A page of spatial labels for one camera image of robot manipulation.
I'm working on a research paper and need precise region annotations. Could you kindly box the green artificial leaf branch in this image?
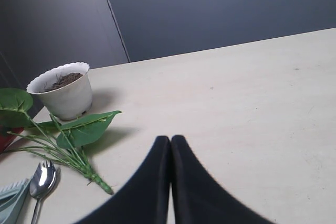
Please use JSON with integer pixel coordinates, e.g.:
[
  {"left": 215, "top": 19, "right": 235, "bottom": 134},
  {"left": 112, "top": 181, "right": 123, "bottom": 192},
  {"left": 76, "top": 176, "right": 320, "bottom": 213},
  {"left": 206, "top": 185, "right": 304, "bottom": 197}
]
[{"left": 1, "top": 88, "right": 119, "bottom": 195}]

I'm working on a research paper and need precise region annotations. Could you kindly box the silver metal spork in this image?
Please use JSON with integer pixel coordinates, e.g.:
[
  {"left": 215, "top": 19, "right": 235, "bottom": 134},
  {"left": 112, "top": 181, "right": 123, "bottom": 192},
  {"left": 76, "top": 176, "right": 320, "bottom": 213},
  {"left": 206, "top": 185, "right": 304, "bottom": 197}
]
[{"left": 29, "top": 160, "right": 57, "bottom": 224}]

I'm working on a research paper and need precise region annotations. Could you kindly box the light blue plastic comb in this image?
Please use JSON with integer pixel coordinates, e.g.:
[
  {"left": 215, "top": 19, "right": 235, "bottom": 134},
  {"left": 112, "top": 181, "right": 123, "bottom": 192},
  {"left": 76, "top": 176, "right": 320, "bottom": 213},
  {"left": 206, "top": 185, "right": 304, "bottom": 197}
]
[{"left": 1, "top": 178, "right": 30, "bottom": 223}]

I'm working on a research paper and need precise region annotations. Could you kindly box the white flower pot with soil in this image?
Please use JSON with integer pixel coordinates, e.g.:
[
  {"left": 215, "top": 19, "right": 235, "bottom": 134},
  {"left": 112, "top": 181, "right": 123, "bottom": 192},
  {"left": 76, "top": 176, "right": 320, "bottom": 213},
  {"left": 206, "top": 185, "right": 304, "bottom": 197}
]
[{"left": 26, "top": 62, "right": 93, "bottom": 121}]

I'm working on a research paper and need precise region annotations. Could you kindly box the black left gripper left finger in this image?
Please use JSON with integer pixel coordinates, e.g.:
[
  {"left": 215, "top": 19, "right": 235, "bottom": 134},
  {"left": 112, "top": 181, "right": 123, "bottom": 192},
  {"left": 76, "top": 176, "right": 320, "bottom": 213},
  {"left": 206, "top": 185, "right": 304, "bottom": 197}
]
[{"left": 77, "top": 135, "right": 171, "bottom": 223}]

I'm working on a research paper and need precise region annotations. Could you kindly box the red object at edge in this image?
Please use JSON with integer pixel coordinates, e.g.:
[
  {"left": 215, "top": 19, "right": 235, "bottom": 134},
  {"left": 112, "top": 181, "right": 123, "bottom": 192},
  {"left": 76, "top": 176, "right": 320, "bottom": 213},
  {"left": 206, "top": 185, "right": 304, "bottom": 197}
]
[{"left": 0, "top": 126, "right": 24, "bottom": 153}]

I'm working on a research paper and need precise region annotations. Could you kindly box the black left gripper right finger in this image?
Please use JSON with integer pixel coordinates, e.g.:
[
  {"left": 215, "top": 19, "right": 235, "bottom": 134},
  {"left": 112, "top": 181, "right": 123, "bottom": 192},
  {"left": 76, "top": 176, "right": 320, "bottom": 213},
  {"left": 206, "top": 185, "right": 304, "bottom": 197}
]
[{"left": 171, "top": 135, "right": 271, "bottom": 223}]

